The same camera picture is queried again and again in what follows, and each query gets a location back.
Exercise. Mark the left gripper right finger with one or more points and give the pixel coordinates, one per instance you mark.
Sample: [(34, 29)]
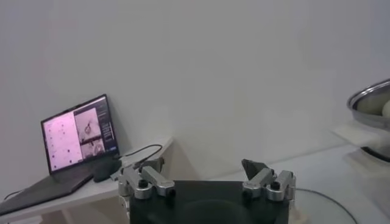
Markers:
[(262, 179)]

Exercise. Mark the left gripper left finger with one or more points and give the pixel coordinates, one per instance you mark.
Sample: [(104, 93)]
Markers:
[(158, 181)]

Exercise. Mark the round glass pot lid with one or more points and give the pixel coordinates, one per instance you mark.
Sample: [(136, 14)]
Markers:
[(320, 210)]

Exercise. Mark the white steamed baozi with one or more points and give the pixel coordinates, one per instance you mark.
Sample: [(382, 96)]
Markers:
[(387, 109)]

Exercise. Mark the perforated steel steamer basket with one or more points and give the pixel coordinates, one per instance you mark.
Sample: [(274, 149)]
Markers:
[(365, 118)]

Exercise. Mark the grey usb hub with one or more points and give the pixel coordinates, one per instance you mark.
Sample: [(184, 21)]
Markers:
[(115, 176)]

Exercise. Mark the black computer mouse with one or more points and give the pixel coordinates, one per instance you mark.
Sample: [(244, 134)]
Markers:
[(106, 170)]

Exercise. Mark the white side table with mouse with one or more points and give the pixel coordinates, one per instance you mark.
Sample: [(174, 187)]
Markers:
[(97, 191)]

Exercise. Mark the black laptop with bright screen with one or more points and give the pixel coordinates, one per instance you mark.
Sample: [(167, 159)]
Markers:
[(64, 143)]

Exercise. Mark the white electric cooker pot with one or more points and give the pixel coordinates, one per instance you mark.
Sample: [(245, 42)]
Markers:
[(374, 170)]

